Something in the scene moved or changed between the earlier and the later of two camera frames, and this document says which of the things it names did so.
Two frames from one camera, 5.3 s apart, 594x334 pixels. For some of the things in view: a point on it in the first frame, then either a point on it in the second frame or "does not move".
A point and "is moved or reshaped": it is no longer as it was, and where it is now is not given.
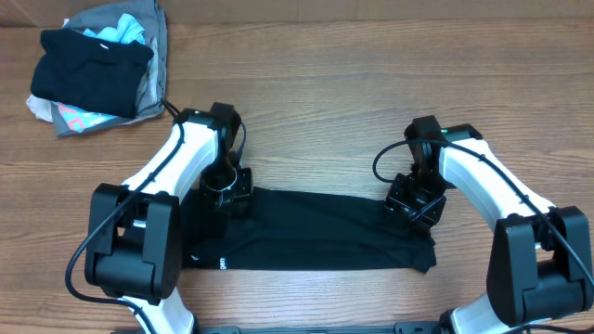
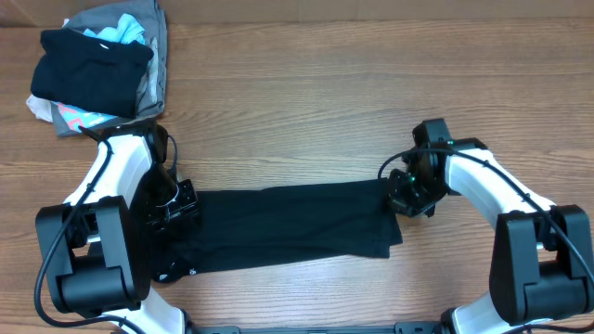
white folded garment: [42, 109] does not move
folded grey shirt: [152, 21] does not move
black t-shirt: [297, 229] is moved or reshaped
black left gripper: [217, 200] to [188, 205]
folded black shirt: [88, 71] does not move
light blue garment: [129, 30] does not move
